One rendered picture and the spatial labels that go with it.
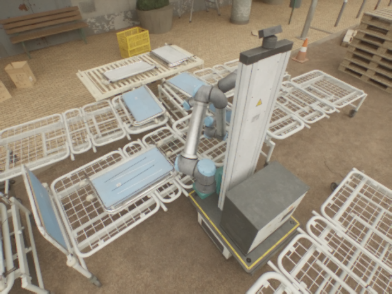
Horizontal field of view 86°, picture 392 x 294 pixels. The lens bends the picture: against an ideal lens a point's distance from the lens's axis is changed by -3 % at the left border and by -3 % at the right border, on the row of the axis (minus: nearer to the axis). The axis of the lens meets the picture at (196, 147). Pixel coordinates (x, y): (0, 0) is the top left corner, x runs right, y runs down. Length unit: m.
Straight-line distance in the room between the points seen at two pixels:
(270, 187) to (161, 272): 1.27
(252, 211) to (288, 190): 0.34
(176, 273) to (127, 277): 0.44
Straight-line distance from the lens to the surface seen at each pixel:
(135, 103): 3.03
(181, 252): 2.32
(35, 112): 4.63
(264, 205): 1.63
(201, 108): 1.69
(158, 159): 2.20
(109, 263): 2.43
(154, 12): 6.93
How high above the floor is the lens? 2.20
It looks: 46 degrees down
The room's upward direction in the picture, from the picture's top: straight up
